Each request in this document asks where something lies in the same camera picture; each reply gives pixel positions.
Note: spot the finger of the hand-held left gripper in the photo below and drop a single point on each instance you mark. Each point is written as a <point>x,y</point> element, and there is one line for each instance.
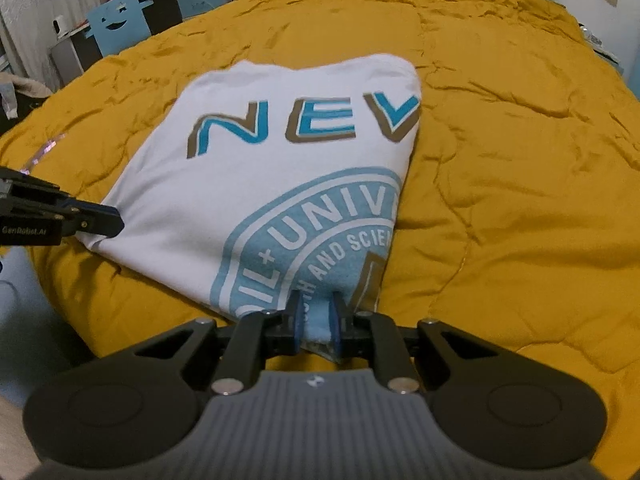
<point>95,220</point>

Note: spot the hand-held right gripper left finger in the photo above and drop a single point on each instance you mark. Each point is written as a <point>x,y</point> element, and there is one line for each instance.
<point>296,321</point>

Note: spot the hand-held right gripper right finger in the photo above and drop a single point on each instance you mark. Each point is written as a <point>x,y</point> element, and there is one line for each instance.
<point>333,325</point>

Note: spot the white printed t-shirt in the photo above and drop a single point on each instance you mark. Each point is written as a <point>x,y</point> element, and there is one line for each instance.
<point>250,200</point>

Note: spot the beige clothes pile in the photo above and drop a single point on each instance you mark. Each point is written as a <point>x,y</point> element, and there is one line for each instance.
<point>20,90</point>

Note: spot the shiny holographic strip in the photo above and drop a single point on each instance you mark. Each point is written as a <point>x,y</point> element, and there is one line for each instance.
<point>45,152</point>

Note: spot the grey side table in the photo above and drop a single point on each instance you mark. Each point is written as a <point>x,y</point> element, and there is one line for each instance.
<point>70,57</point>

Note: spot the blue chair with face cutout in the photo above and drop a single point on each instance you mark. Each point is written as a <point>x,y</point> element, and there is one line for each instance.
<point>117,22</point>

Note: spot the mustard yellow quilted blanket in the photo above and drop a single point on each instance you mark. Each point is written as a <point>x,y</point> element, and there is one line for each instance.
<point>500,160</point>

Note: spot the blue storage box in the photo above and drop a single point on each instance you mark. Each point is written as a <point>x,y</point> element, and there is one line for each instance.
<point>200,2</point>

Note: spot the bedside clutter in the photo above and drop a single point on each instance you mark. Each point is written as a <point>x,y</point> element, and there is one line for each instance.
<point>597,40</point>

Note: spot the small white camera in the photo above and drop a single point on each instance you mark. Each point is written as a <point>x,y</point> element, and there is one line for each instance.
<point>62,26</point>

